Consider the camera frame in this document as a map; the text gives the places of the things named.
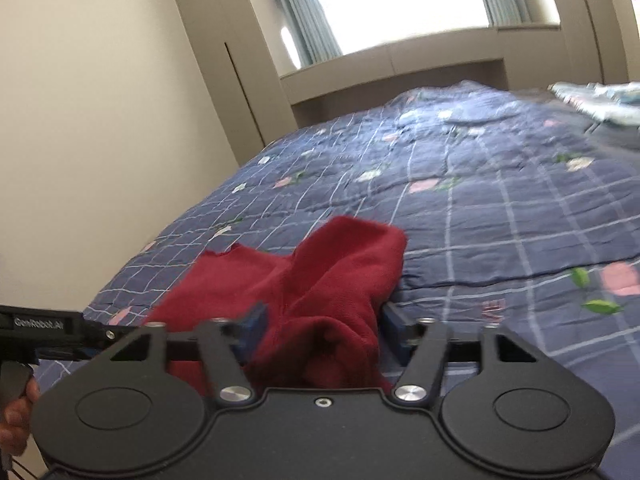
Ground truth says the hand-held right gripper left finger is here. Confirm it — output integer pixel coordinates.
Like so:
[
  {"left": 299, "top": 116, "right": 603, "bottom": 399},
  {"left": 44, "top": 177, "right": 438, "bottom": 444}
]
[{"left": 107, "top": 302, "right": 268, "bottom": 406}]

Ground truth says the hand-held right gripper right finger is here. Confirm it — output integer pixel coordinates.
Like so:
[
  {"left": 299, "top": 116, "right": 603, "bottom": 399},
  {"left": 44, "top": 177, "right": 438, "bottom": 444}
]
[{"left": 382, "top": 304, "right": 541, "bottom": 406}]

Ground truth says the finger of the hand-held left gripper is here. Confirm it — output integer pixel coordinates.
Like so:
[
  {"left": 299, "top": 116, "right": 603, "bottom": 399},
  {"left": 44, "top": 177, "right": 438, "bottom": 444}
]
[{"left": 82, "top": 324, "right": 146, "bottom": 359}]

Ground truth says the red long-sleeved shirt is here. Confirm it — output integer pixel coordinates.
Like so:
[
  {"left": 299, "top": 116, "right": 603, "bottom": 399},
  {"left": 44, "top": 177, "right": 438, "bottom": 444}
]
[{"left": 142, "top": 215, "right": 408, "bottom": 396}]

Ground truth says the person's left hand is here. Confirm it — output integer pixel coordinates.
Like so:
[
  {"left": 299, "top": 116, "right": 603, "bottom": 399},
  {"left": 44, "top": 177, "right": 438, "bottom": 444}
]
[{"left": 0, "top": 379, "right": 42, "bottom": 456}]

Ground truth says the blue checked floral quilt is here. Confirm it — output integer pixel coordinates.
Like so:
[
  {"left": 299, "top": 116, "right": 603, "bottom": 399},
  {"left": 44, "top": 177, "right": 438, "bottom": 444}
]
[{"left": 37, "top": 80, "right": 640, "bottom": 480}]

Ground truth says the tall beige cabinet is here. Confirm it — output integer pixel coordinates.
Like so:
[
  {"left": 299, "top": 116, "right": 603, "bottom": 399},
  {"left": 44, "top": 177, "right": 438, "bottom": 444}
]
[{"left": 165, "top": 0, "right": 301, "bottom": 168}]

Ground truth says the dark grey bed sheet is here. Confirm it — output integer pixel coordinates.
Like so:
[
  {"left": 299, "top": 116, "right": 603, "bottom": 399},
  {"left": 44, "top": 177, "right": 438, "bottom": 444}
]
[{"left": 590, "top": 120, "right": 640, "bottom": 153}]

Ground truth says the light blue patterned cloth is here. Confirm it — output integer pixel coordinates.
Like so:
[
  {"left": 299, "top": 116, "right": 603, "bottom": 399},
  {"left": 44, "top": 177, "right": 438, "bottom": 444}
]
[{"left": 547, "top": 80, "right": 640, "bottom": 126}]

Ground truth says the window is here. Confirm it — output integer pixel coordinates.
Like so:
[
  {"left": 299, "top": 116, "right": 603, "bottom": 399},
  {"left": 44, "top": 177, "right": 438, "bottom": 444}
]
[{"left": 300, "top": 0, "right": 501, "bottom": 58}]

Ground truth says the beige wardrobe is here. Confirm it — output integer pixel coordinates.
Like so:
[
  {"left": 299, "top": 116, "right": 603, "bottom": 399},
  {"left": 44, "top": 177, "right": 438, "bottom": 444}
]
[{"left": 542, "top": 0, "right": 640, "bottom": 86}]

